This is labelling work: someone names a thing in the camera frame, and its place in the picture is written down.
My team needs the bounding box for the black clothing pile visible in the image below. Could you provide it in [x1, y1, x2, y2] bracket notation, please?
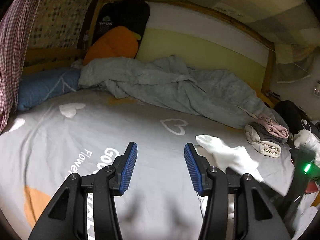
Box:
[274, 100, 312, 140]

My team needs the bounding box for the red checked curtain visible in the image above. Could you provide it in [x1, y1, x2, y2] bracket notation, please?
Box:
[0, 0, 54, 133]

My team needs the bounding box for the black printed pillow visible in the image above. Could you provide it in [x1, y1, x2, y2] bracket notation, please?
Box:
[91, 0, 151, 55]

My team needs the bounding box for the pink folded garment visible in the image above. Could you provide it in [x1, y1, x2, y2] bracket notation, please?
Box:
[257, 114, 289, 139]

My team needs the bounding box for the pastel patchwork canopy sheet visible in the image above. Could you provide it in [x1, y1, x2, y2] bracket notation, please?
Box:
[72, 0, 320, 64]

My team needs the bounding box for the cream folded garment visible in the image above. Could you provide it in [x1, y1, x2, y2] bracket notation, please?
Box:
[244, 124, 282, 158]

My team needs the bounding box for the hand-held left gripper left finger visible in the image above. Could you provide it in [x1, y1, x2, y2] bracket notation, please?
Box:
[28, 142, 138, 240]

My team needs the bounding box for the grey folded garment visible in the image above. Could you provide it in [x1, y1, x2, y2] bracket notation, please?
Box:
[250, 122, 288, 144]

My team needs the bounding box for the white bundle with cable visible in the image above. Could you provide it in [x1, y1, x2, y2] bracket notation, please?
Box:
[294, 122, 320, 160]

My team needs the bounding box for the orange carrot plush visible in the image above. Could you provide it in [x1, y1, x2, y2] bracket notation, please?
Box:
[83, 26, 142, 67]

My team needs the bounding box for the blue bolster pillow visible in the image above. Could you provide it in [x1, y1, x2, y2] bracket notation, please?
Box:
[17, 67, 82, 112]

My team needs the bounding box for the grey-green blanket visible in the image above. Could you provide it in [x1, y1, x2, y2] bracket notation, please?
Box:
[78, 55, 290, 130]

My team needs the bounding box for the brown patterned hanging cloth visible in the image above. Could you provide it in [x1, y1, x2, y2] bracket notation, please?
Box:
[26, 0, 94, 49]

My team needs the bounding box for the white mesh net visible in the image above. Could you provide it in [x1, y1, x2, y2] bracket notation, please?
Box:
[276, 55, 313, 83]

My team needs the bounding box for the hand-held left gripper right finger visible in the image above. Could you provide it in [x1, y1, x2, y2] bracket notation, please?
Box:
[184, 142, 292, 240]

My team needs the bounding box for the white printed t-shirt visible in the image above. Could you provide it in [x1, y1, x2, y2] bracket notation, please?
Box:
[195, 134, 320, 240]

